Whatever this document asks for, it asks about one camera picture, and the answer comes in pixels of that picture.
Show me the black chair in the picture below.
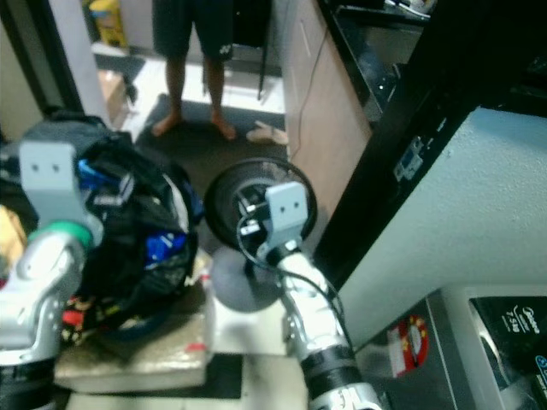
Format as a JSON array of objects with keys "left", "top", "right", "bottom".
[{"left": 235, "top": 0, "right": 272, "bottom": 102}]

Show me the yellow cloth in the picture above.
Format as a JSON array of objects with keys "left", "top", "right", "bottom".
[{"left": 0, "top": 205, "right": 25, "bottom": 287}]

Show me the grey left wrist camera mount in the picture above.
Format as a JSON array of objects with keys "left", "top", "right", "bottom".
[{"left": 19, "top": 141, "right": 95, "bottom": 249}]

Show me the silver metal window latch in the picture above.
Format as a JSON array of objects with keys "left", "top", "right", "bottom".
[{"left": 393, "top": 135, "right": 429, "bottom": 182}]

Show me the black clothes pile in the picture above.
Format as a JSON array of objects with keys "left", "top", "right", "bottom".
[{"left": 0, "top": 111, "right": 206, "bottom": 343}]

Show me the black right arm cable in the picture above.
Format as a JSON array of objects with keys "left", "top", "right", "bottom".
[{"left": 238, "top": 214, "right": 347, "bottom": 334}]

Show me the dark glass washer lid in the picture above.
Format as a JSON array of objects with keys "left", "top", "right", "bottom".
[{"left": 468, "top": 295, "right": 547, "bottom": 410}]

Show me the thin black wall cable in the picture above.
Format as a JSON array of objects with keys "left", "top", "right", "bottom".
[{"left": 299, "top": 34, "right": 330, "bottom": 146}]

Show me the black window frame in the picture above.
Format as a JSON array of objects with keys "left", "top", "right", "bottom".
[{"left": 316, "top": 0, "right": 547, "bottom": 291}]

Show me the red round washer sticker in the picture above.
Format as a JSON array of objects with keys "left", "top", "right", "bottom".
[{"left": 387, "top": 314, "right": 430, "bottom": 377}]

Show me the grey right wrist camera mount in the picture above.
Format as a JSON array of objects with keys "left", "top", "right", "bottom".
[{"left": 263, "top": 181, "right": 310, "bottom": 257}]

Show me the grey floor mat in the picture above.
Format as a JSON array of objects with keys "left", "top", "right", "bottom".
[{"left": 137, "top": 92, "right": 287, "bottom": 197}]

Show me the brown wooden cabinet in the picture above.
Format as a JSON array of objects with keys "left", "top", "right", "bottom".
[{"left": 278, "top": 0, "right": 373, "bottom": 214}]

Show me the white door frame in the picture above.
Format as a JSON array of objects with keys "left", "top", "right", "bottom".
[{"left": 47, "top": 0, "right": 105, "bottom": 112}]

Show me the barefoot person in dark shorts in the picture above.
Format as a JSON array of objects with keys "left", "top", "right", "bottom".
[{"left": 150, "top": 0, "right": 238, "bottom": 140}]

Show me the bubble wrap parcel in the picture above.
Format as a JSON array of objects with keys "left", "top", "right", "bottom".
[{"left": 56, "top": 295, "right": 216, "bottom": 394}]

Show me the brown cardboard box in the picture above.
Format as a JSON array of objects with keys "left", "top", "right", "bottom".
[{"left": 96, "top": 68, "right": 131, "bottom": 129}]

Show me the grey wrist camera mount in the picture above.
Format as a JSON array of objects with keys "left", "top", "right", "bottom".
[
  {"left": 263, "top": 181, "right": 310, "bottom": 257},
  {"left": 19, "top": 141, "right": 95, "bottom": 249}
]

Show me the silver top-loading washing machine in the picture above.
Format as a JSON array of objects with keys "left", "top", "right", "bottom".
[{"left": 342, "top": 284, "right": 547, "bottom": 410}]

